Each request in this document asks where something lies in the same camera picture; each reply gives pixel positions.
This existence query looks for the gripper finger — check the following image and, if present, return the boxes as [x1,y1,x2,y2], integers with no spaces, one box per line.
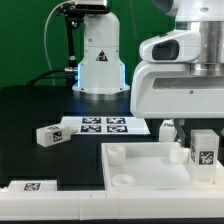
[174,119,186,147]

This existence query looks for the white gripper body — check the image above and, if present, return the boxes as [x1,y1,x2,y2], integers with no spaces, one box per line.
[130,61,224,119]

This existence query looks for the white square tabletop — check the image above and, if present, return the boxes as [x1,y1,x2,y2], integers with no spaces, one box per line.
[101,142,224,191]

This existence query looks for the white obstacle fence front bar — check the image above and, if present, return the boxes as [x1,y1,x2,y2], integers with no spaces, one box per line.
[0,190,224,221]

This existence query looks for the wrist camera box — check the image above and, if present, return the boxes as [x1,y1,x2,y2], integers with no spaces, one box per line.
[139,30,201,63]

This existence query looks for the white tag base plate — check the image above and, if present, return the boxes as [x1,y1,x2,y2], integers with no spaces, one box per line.
[61,116,150,135]

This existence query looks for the black cables on table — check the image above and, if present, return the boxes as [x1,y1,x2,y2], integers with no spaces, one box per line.
[25,69,79,88]

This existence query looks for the black camera stand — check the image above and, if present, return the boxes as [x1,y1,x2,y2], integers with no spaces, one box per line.
[56,2,84,80]

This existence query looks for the white camera cable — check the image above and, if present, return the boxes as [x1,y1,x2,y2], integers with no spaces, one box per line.
[43,0,76,87]

